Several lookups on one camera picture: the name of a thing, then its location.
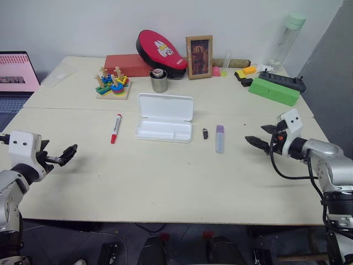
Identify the black small block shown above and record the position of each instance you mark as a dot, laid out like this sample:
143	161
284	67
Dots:
246	82

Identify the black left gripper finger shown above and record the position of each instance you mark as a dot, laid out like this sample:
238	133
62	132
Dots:
44	143
67	154

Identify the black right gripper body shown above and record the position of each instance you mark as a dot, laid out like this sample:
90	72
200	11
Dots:
279	143

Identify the white crumpled wrapper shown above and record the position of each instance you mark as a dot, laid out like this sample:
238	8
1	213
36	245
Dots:
263	68

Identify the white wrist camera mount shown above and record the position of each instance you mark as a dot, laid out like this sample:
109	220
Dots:
23	150
293	122

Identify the purple capped highlighter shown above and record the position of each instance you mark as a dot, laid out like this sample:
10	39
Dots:
220	140

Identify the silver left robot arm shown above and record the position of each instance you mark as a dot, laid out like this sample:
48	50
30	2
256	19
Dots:
11	182

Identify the green box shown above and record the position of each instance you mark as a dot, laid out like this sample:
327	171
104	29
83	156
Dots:
273	92

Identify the orange block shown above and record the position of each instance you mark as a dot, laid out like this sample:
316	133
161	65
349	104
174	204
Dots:
249	70

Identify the clear bottle green lid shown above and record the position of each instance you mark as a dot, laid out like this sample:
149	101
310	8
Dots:
286	41

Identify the pink small toy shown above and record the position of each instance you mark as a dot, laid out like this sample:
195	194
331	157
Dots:
216	71

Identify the red black boxing pad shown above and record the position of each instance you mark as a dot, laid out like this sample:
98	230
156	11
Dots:
160	52

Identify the red white item in cup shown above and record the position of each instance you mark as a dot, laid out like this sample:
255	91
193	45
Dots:
157	72

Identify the yellow green small toy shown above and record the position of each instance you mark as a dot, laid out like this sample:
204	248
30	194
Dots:
223	73

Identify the wooden picture frame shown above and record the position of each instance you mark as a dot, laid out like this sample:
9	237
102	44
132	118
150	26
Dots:
199	56

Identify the red box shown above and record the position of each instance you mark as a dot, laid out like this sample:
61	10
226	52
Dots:
124	64

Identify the white open pencil case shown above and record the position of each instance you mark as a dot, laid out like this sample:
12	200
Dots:
165	118

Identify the red whiteboard marker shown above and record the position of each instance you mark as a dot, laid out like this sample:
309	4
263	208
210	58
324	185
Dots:
116	129

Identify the red knob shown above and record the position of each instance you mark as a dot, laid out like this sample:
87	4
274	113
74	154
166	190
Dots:
208	235

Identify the brown cardboard roll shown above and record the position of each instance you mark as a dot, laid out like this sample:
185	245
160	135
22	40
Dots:
237	62

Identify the clear plastic bag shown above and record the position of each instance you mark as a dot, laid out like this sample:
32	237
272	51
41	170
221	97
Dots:
59	77

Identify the wooden shape stacking toy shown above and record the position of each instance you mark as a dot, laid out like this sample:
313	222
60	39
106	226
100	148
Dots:
113	85

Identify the black box under table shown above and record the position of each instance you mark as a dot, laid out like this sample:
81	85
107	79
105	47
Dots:
110	254

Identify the laptop with pink screen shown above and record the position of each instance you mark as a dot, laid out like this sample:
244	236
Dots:
13	77

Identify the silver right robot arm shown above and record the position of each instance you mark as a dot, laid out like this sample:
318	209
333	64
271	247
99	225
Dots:
328	156

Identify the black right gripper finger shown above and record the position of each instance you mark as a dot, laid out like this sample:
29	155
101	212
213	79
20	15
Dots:
270	129
257	143

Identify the yellow block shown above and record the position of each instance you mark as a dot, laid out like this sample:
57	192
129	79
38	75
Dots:
240	75

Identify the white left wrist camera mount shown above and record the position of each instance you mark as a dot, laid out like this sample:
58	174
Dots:
23	150

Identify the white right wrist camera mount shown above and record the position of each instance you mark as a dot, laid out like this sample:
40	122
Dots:
293	122

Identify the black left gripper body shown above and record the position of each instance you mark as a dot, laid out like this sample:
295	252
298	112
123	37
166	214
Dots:
42	161

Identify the metal cup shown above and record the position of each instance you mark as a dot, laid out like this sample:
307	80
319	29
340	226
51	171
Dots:
159	82

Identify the clear plastic tube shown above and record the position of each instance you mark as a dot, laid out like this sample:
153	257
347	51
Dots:
227	60

